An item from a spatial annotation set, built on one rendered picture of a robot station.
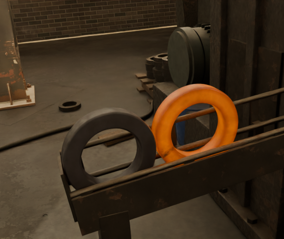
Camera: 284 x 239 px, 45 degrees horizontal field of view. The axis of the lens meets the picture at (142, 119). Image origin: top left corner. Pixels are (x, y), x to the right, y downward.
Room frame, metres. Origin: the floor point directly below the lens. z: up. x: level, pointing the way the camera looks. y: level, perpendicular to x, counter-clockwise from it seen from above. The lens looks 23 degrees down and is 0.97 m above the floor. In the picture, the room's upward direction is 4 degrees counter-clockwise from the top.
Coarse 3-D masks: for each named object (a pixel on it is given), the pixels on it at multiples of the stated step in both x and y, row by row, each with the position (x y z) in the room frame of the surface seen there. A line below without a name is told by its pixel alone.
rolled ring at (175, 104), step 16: (176, 96) 0.62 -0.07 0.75; (192, 96) 0.62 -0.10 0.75; (208, 96) 0.63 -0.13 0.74; (224, 96) 0.64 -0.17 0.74; (160, 112) 0.62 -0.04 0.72; (176, 112) 0.61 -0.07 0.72; (224, 112) 0.64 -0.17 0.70; (160, 128) 0.60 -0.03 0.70; (224, 128) 0.65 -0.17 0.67; (160, 144) 0.60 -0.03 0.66; (208, 144) 0.66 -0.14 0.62; (224, 144) 0.64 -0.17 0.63
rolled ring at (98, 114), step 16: (96, 112) 0.58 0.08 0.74; (112, 112) 0.58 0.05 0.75; (128, 112) 0.59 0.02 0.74; (80, 128) 0.56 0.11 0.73; (96, 128) 0.57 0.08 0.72; (112, 128) 0.58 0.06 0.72; (128, 128) 0.58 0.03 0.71; (144, 128) 0.59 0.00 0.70; (64, 144) 0.56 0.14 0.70; (80, 144) 0.56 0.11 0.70; (144, 144) 0.59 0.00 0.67; (64, 160) 0.55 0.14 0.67; (80, 160) 0.55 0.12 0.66; (144, 160) 0.59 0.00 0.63; (80, 176) 0.55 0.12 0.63
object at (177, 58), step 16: (176, 32) 2.04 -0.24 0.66; (192, 32) 1.97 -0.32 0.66; (208, 32) 1.99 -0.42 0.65; (176, 48) 2.05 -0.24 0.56; (192, 48) 1.88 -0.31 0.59; (208, 48) 1.91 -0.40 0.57; (176, 64) 2.05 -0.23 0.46; (192, 64) 1.88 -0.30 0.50; (208, 64) 1.89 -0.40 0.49; (176, 80) 2.06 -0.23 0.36; (192, 80) 1.88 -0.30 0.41; (208, 80) 1.93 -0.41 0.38; (160, 96) 2.23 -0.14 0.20; (192, 112) 1.77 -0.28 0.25; (192, 128) 1.73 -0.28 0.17; (208, 128) 1.56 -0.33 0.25
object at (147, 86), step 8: (152, 56) 3.03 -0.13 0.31; (160, 56) 2.77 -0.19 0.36; (152, 64) 2.86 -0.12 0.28; (160, 64) 2.64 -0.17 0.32; (152, 72) 2.86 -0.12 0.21; (160, 72) 2.64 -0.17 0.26; (168, 72) 2.41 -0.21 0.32; (144, 80) 2.86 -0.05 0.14; (152, 80) 2.84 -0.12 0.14; (160, 80) 2.64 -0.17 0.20; (168, 80) 2.43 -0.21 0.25; (144, 88) 2.98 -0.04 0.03; (152, 96) 2.73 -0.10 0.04
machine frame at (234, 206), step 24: (216, 0) 1.37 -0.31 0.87; (240, 0) 1.26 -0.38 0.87; (264, 0) 1.13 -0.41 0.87; (216, 24) 1.37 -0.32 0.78; (240, 24) 1.26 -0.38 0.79; (264, 24) 1.12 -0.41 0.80; (216, 48) 1.36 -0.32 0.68; (240, 48) 1.23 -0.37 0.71; (264, 48) 1.10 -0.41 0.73; (216, 72) 1.36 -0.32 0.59; (240, 72) 1.23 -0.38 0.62; (264, 72) 1.09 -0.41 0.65; (240, 96) 1.22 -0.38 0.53; (216, 120) 1.35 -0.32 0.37; (240, 120) 1.21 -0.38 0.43; (264, 120) 1.07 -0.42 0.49; (216, 192) 1.28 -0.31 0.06; (240, 192) 1.15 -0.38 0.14; (264, 192) 1.06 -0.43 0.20; (240, 216) 1.09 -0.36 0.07; (264, 216) 1.04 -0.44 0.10
